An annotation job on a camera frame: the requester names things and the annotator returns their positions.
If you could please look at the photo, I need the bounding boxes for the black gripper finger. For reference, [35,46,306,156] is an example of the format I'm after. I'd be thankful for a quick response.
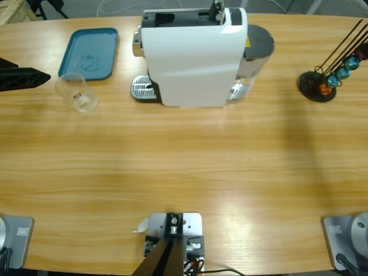
[0,67,51,92]
[0,57,20,70]

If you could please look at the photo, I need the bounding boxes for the clear drinking glass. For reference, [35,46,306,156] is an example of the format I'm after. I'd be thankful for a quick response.
[54,72,99,114]

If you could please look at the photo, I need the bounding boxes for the silver grey machine lid lever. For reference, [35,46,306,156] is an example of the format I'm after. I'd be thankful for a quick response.
[208,0,224,22]

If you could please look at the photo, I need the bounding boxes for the purple coffee capsule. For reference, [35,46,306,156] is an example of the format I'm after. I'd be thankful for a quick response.
[355,43,368,61]

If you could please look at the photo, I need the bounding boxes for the white capsule coffee machine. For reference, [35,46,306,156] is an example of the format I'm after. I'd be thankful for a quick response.
[132,7,248,109]

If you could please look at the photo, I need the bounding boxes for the light wooden crate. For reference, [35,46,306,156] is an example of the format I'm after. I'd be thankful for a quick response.
[0,0,37,25]

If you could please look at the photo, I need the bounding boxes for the black stand legs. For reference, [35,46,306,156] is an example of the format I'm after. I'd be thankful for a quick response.
[28,0,70,20]

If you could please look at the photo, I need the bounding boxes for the teal plastic tray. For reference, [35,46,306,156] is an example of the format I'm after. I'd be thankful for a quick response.
[57,27,120,81]

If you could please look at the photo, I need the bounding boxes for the metal grate drip tray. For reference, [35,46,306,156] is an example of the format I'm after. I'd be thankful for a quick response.
[131,74,162,104]

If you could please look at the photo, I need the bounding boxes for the white paper tag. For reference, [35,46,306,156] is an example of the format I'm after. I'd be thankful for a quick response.
[132,217,150,233]

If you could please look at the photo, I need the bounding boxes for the clear water tank dark lid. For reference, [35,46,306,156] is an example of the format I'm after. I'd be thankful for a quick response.
[229,24,275,101]

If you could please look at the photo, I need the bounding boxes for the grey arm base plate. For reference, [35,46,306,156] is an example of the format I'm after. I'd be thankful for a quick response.
[321,212,368,271]
[0,216,35,270]

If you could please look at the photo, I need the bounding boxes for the thick black base cable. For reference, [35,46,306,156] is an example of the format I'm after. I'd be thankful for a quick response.
[335,252,360,276]
[0,247,14,271]

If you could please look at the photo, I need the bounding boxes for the white mount block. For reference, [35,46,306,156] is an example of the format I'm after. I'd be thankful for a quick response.
[143,212,205,276]

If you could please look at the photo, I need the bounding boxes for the dark aluminium post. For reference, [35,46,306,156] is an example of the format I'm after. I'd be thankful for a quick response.
[132,212,185,276]

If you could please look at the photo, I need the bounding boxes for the orange cable connector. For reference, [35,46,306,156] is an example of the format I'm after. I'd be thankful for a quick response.
[183,257,205,273]

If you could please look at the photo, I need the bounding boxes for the thin white cable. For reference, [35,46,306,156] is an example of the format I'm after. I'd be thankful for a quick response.
[270,0,288,14]

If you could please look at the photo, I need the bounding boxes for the thin black cable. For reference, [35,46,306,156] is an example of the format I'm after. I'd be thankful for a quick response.
[201,268,245,276]

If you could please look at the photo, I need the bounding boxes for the black wire capsule stand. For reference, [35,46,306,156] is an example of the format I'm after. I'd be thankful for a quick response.
[297,18,368,103]

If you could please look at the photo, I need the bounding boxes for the grey metal frame leg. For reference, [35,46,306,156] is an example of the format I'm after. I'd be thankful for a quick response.
[306,0,323,14]

